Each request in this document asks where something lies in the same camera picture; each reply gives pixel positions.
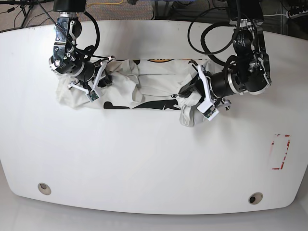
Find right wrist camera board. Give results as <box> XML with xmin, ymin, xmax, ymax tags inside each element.
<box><xmin>86</xmin><ymin>90</ymin><xmax>99</xmax><ymax>103</ymax></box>

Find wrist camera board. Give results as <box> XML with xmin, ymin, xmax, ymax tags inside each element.
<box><xmin>197</xmin><ymin>102</ymin><xmax>219</xmax><ymax>121</ymax></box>
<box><xmin>86</xmin><ymin>90</ymin><xmax>99</xmax><ymax>103</ymax></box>

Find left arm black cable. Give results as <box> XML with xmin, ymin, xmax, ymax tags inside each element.
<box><xmin>187</xmin><ymin>0</ymin><xmax>241</xmax><ymax>70</ymax></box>

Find left table cable grommet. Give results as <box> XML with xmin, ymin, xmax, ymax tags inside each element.
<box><xmin>38</xmin><ymin>183</ymin><xmax>51</xmax><ymax>195</ymax></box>

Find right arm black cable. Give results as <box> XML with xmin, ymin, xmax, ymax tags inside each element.
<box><xmin>36</xmin><ymin>0</ymin><xmax>109</xmax><ymax>61</ymax></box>

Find white power strip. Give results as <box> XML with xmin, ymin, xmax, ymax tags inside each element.
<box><xmin>286</xmin><ymin>5</ymin><xmax>308</xmax><ymax>19</ymax></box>

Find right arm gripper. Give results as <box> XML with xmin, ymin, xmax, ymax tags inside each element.
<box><xmin>67</xmin><ymin>56</ymin><xmax>115</xmax><ymax>96</ymax></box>

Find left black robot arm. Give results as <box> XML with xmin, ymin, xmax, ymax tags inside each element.
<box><xmin>178</xmin><ymin>0</ymin><xmax>271</xmax><ymax>115</ymax></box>

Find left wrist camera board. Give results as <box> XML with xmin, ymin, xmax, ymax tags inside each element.
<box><xmin>197</xmin><ymin>102</ymin><xmax>219</xmax><ymax>121</ymax></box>

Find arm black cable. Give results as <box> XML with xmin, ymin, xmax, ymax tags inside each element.
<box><xmin>36</xmin><ymin>0</ymin><xmax>109</xmax><ymax>61</ymax></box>
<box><xmin>187</xmin><ymin>0</ymin><xmax>241</xmax><ymax>70</ymax></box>

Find table cable grommet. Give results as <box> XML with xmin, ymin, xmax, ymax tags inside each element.
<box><xmin>38</xmin><ymin>183</ymin><xmax>51</xmax><ymax>195</ymax></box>
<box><xmin>248</xmin><ymin>192</ymin><xmax>263</xmax><ymax>205</ymax></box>

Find black tripod legs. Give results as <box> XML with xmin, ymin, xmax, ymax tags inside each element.
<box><xmin>0</xmin><ymin>0</ymin><xmax>50</xmax><ymax>32</ymax></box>

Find yellow cable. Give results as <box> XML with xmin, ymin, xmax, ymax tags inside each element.
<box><xmin>89</xmin><ymin>0</ymin><xmax>126</xmax><ymax>7</ymax></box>

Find right table cable grommet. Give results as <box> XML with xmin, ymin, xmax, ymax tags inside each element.
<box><xmin>248</xmin><ymin>192</ymin><xmax>263</xmax><ymax>205</ymax></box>

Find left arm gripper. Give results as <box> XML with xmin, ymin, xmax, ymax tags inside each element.
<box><xmin>178</xmin><ymin>61</ymin><xmax>231</xmax><ymax>111</ymax></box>

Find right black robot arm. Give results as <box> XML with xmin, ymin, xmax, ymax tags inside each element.
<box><xmin>49</xmin><ymin>0</ymin><xmax>115</xmax><ymax>102</ymax></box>

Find white T-shirt black print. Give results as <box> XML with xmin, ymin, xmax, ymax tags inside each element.
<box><xmin>56</xmin><ymin>59</ymin><xmax>213</xmax><ymax>127</ymax></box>

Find red tape rectangle marking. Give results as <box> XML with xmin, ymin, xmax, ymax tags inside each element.
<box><xmin>269</xmin><ymin>134</ymin><xmax>291</xmax><ymax>170</ymax></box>

